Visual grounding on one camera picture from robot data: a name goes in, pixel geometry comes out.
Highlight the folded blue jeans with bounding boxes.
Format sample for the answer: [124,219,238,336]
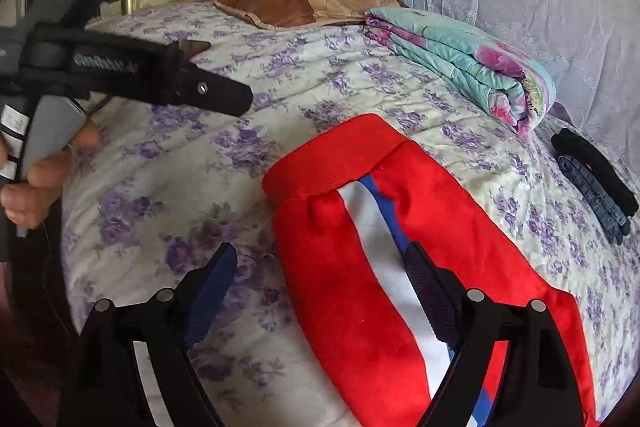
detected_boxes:
[556,155,630,245]

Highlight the red track pants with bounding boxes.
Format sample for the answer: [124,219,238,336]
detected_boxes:
[262,114,597,426]

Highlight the brown pillow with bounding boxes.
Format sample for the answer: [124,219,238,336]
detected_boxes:
[214,0,406,30]

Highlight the purple floral bedspread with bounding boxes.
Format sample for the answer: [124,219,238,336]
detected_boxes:
[61,3,639,426]

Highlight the folded floral teal blanket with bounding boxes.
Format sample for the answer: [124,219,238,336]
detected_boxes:
[366,6,556,140]

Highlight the left hand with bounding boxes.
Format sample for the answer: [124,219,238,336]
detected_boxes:
[1,119,100,230]

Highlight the folded black pants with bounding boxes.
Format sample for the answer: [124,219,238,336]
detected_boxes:
[551,128,639,217]

